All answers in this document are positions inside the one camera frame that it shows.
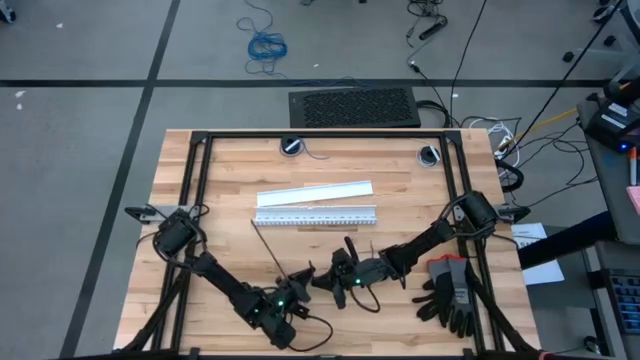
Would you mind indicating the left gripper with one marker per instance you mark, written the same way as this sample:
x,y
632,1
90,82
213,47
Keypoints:
x,y
287,305

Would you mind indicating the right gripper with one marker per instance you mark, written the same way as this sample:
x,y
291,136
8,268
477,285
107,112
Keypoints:
x,y
365,272

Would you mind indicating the black zip tie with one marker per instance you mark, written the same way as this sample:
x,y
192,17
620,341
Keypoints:
x,y
269,250

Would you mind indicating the white duct cover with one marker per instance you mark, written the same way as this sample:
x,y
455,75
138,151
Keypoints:
x,y
315,194

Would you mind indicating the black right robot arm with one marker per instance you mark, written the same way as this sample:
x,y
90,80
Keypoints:
x,y
425,242

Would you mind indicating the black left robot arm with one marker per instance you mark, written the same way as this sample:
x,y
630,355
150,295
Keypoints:
x,y
225,280

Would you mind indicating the gray black work glove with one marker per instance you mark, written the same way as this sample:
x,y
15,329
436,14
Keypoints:
x,y
440,280
460,300

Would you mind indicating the round black table grommet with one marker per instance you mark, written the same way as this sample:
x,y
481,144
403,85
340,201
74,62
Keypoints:
x,y
429,156
291,146

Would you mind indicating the white paper sheet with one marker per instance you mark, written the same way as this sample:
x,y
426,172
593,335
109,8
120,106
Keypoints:
x,y
542,272

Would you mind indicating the dark desk crossbar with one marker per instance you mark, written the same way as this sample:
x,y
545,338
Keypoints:
x,y
565,242

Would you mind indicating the black power strip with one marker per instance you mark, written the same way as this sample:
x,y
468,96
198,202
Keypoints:
x,y
433,29

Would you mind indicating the gray cabinet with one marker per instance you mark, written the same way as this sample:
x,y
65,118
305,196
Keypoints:
x,y
600,320

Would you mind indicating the gray side desk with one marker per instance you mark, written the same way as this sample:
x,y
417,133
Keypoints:
x,y
612,190

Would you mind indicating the black keyboard blue keys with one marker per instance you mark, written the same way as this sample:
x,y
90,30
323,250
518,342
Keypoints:
x,y
630,300

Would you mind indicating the pink sticky notes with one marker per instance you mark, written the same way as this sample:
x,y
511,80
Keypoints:
x,y
635,200

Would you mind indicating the black desktop device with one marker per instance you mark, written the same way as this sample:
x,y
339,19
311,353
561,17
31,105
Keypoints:
x,y
612,125

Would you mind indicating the orange white marker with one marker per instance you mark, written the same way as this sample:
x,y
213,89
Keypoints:
x,y
633,167

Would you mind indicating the gray chair base casters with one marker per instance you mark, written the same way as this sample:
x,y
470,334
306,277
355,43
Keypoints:
x,y
600,51

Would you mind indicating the black aluminium table frame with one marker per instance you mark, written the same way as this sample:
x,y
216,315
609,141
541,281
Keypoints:
x,y
325,134

